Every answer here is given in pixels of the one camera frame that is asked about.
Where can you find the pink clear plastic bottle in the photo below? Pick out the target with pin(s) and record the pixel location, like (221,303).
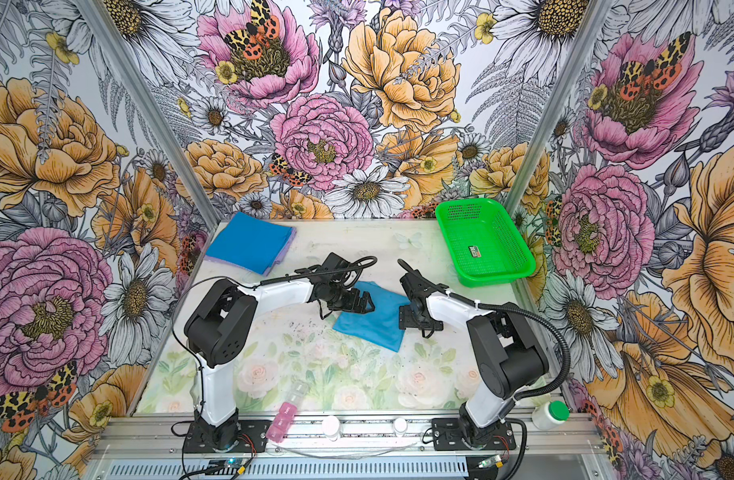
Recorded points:
(287,412)

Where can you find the white bottle cap left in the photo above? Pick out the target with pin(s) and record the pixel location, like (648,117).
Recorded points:
(331,427)

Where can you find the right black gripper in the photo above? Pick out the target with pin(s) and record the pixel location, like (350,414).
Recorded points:
(405,320)

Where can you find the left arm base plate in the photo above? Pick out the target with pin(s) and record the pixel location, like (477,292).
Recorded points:
(251,437)

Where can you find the right aluminium corner post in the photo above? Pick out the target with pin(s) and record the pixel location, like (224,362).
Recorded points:
(579,53)

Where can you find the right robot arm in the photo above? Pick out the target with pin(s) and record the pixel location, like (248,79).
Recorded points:
(508,355)

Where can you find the white bottle green cap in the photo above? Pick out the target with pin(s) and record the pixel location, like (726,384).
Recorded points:
(550,415)

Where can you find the green plastic basket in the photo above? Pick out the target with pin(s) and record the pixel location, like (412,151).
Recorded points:
(485,246)

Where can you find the aluminium front rail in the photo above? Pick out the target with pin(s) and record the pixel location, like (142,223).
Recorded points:
(363,435)

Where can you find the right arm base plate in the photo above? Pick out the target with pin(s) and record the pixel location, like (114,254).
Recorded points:
(448,435)

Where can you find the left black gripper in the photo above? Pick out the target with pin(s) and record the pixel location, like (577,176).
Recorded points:
(352,306)

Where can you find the light blue t shirt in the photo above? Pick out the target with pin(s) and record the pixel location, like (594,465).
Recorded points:
(380,327)

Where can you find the folded dark blue t shirt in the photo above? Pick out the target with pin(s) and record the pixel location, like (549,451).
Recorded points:
(242,224)

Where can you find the white bottle cap right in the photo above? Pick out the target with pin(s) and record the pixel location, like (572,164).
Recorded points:
(400,426)

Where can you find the left aluminium corner post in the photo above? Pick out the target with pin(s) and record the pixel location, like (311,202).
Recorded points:
(111,42)

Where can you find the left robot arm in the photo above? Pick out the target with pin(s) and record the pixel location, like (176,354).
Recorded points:
(218,329)

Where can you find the aluminium corner post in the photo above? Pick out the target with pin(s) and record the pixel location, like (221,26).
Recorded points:
(111,42)
(579,53)

